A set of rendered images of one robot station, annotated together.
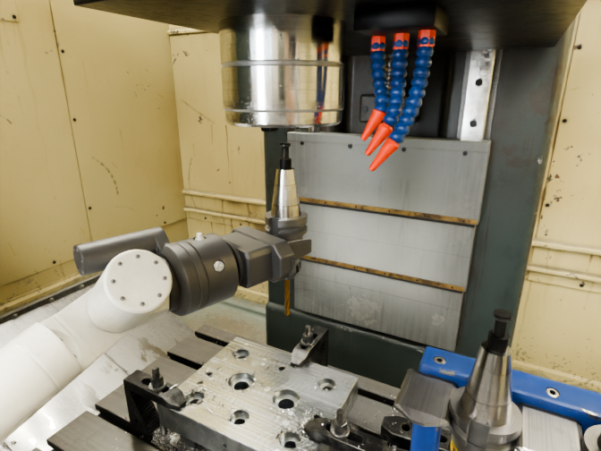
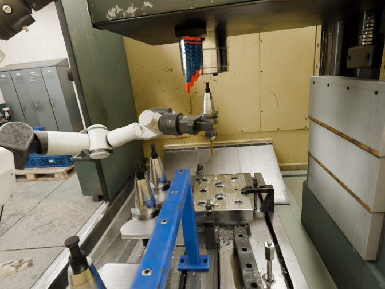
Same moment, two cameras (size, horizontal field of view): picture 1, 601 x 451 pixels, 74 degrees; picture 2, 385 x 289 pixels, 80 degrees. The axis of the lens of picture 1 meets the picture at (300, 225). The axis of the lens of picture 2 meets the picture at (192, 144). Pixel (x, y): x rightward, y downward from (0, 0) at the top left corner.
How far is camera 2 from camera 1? 0.74 m
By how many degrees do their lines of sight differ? 66
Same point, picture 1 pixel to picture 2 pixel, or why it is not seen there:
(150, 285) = (146, 119)
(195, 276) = (162, 122)
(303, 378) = (235, 196)
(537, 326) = not seen: outside the picture
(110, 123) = (280, 71)
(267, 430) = (201, 198)
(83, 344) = (147, 133)
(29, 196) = (237, 102)
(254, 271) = (181, 127)
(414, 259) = (349, 173)
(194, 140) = not seen: hidden behind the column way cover
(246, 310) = not seen: hidden behind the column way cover
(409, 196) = (348, 124)
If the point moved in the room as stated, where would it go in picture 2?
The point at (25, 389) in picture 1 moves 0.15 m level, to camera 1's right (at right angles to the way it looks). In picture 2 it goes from (125, 133) to (129, 141)
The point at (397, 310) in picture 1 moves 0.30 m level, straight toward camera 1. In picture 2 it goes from (341, 209) to (258, 222)
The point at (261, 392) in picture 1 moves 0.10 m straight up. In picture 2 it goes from (218, 190) to (216, 169)
